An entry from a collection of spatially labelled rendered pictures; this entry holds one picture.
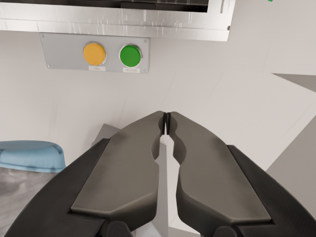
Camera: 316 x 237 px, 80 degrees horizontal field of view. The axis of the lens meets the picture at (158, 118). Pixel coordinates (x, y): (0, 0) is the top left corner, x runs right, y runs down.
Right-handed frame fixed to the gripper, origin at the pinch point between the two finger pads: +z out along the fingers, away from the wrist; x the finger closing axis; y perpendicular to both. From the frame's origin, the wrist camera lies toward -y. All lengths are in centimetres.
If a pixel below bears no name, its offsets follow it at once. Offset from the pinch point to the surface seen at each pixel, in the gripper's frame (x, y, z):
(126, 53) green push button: -7.2, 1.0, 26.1
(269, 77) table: 27.6, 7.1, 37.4
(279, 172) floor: 115, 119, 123
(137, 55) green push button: -5.1, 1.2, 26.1
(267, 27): 23.3, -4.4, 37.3
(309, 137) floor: 127, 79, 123
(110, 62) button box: -10.6, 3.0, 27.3
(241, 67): 19.9, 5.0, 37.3
